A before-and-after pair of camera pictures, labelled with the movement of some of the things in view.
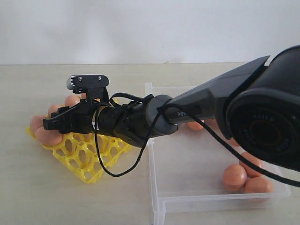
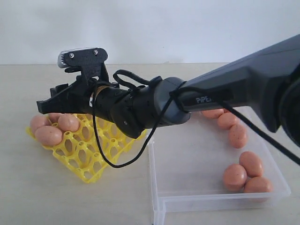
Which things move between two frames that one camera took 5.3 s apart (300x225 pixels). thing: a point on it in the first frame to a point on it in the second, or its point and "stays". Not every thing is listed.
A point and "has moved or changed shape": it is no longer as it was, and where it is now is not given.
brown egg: x=37 y=122 stays
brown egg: x=49 y=137 stays
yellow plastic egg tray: x=88 y=155 stays
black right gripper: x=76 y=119 to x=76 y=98
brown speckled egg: x=195 y=125 has moved or changed shape
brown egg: x=258 y=184 stays
